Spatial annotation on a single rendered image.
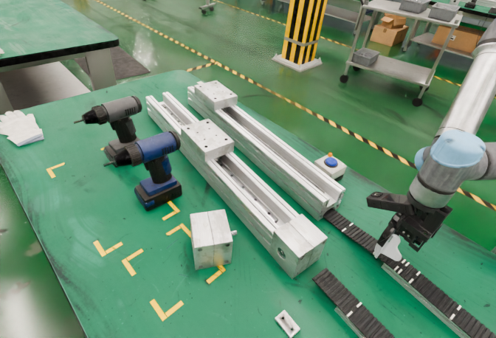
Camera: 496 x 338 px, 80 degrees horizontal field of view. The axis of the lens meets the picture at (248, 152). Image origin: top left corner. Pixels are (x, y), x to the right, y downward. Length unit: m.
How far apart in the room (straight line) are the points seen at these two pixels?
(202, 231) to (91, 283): 0.28
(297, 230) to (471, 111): 0.50
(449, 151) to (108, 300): 0.76
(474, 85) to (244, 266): 0.72
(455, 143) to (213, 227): 0.53
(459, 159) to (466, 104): 0.26
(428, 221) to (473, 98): 0.32
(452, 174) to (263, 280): 0.47
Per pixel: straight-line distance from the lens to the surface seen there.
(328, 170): 1.02
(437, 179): 0.68
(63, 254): 0.91
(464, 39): 5.49
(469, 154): 0.65
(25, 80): 3.24
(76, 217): 0.97
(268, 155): 0.99
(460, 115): 0.87
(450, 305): 0.90
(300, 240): 0.76
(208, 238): 0.74
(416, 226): 0.77
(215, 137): 0.97
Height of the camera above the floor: 1.47
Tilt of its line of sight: 38 degrees down
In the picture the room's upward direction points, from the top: 6 degrees clockwise
